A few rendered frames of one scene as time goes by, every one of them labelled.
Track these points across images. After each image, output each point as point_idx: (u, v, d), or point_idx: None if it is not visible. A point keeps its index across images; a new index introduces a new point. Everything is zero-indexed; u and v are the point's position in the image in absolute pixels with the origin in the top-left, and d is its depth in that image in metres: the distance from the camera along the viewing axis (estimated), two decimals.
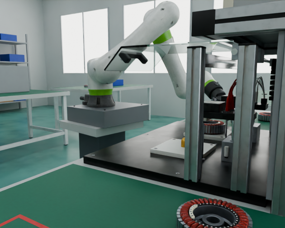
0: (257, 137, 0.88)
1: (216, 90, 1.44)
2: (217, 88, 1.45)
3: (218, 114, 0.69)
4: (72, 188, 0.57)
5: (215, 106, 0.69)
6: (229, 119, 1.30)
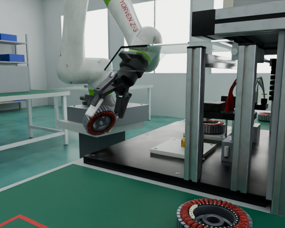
0: (257, 137, 0.88)
1: None
2: None
3: (218, 114, 0.69)
4: (72, 188, 0.57)
5: (215, 106, 0.69)
6: (107, 132, 0.92)
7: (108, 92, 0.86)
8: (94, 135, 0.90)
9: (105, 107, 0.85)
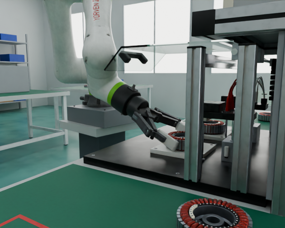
0: (257, 137, 0.88)
1: (135, 99, 0.83)
2: (135, 96, 0.84)
3: (218, 114, 0.69)
4: (72, 188, 0.57)
5: (215, 106, 0.69)
6: (175, 149, 0.73)
7: (167, 124, 0.87)
8: None
9: None
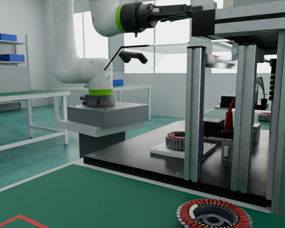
0: (257, 137, 0.88)
1: None
2: (145, 28, 0.86)
3: (217, 132, 0.69)
4: (72, 188, 0.57)
5: (214, 125, 0.70)
6: (216, 4, 0.72)
7: None
8: None
9: None
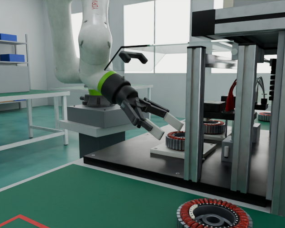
0: (257, 137, 0.88)
1: None
2: None
3: (218, 114, 0.69)
4: (72, 188, 0.57)
5: (215, 106, 0.69)
6: (182, 125, 0.85)
7: (140, 112, 0.79)
8: None
9: None
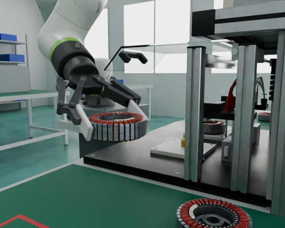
0: (257, 137, 0.88)
1: None
2: None
3: (218, 114, 0.69)
4: (72, 188, 0.57)
5: (215, 106, 0.69)
6: (146, 122, 0.51)
7: (76, 95, 0.51)
8: (114, 140, 0.44)
9: None
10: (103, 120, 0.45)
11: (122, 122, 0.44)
